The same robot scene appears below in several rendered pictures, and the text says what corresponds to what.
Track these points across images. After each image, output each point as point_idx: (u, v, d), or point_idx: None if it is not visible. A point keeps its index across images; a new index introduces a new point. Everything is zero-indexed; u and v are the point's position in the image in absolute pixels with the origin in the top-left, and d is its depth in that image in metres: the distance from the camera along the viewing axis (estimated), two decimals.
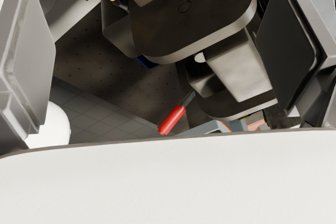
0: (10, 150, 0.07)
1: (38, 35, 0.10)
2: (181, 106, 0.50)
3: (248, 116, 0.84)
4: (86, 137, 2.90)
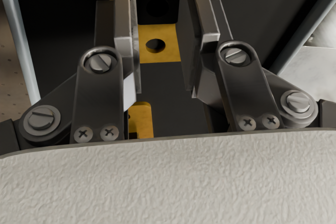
0: (108, 123, 0.07)
1: (136, 11, 0.11)
2: None
3: None
4: None
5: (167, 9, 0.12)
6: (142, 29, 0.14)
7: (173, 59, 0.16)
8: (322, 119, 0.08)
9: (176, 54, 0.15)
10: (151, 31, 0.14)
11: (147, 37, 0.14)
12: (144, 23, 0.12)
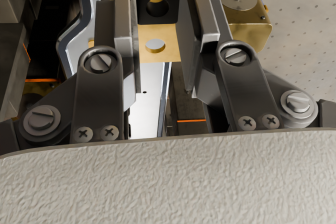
0: (108, 123, 0.07)
1: (136, 11, 0.11)
2: None
3: None
4: None
5: (167, 9, 0.12)
6: (142, 29, 0.14)
7: (173, 59, 0.16)
8: (322, 119, 0.08)
9: (176, 54, 0.15)
10: (151, 31, 0.14)
11: (147, 37, 0.14)
12: (144, 23, 0.12)
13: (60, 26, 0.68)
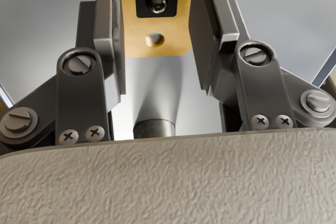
0: (93, 124, 0.07)
1: (121, 12, 0.11)
2: None
3: None
4: None
5: (166, 2, 0.12)
6: (141, 23, 0.14)
7: (172, 53, 0.16)
8: None
9: (175, 48, 0.16)
10: (151, 25, 0.14)
11: (147, 31, 0.15)
12: (143, 16, 0.13)
13: None
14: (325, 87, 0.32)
